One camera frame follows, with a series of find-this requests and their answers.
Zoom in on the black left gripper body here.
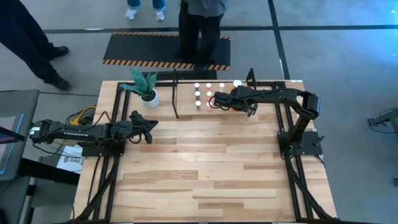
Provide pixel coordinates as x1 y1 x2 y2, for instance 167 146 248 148
113 119 144 142

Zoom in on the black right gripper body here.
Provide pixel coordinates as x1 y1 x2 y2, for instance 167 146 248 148
228 85 251 113

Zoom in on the white plant pot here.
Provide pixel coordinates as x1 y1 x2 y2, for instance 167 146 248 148
140 88 160 110

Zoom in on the green snake plant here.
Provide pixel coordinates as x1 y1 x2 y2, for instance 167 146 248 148
119 67 159 96

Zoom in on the black textured floor mat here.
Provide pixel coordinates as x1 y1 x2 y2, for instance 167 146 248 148
141 70 218 81

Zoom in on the white printed paper sheet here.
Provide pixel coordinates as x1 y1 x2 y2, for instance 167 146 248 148
57 145 85 174

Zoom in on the black hazard-striped floor mat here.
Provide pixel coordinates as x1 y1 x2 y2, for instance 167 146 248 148
101 30 231 72

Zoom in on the person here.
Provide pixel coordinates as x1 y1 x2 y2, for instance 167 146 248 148
124 0 166 22
0 0 71 91
174 0 230 71

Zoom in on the tablet screen with blue edge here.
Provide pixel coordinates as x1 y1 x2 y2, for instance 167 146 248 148
0 113 25 175

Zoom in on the black floor stand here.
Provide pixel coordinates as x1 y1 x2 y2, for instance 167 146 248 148
367 108 398 134

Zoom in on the wooden shelf with black frame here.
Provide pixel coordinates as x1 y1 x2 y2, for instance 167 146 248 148
172 67 259 120

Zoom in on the yellow cable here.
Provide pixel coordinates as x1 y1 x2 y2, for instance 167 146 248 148
68 105 97 126

